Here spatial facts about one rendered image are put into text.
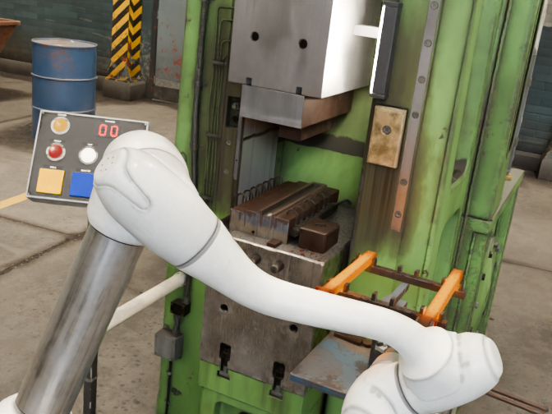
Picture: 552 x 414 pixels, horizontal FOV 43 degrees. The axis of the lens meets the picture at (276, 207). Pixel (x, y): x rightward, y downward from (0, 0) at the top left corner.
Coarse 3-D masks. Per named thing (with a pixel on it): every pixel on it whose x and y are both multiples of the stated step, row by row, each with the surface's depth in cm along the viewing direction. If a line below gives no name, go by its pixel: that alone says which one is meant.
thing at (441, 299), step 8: (456, 272) 188; (448, 280) 182; (456, 280) 182; (440, 288) 176; (448, 288) 177; (440, 296) 172; (448, 296) 173; (432, 304) 167; (440, 304) 167; (432, 312) 162; (424, 320) 155
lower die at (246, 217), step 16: (272, 192) 237; (288, 192) 236; (336, 192) 242; (240, 208) 218; (256, 208) 216; (288, 208) 219; (304, 208) 221; (320, 208) 231; (240, 224) 216; (256, 224) 214; (272, 224) 211; (288, 224) 209; (288, 240) 212
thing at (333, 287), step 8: (360, 256) 191; (368, 256) 191; (352, 264) 184; (360, 264) 185; (368, 264) 190; (344, 272) 179; (352, 272) 180; (360, 272) 185; (336, 280) 174; (344, 280) 174; (320, 288) 167; (328, 288) 167; (336, 288) 170
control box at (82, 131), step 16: (48, 112) 218; (48, 128) 217; (80, 128) 217; (96, 128) 217; (128, 128) 218; (144, 128) 218; (48, 144) 216; (64, 144) 216; (80, 144) 216; (96, 144) 217; (32, 160) 215; (48, 160) 215; (64, 160) 215; (80, 160) 215; (96, 160) 216; (32, 176) 214; (64, 176) 214; (32, 192) 213; (64, 192) 213
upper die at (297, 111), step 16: (256, 96) 203; (272, 96) 201; (288, 96) 199; (304, 96) 197; (336, 96) 220; (352, 96) 234; (240, 112) 207; (256, 112) 204; (272, 112) 202; (288, 112) 200; (304, 112) 199; (320, 112) 211; (336, 112) 223
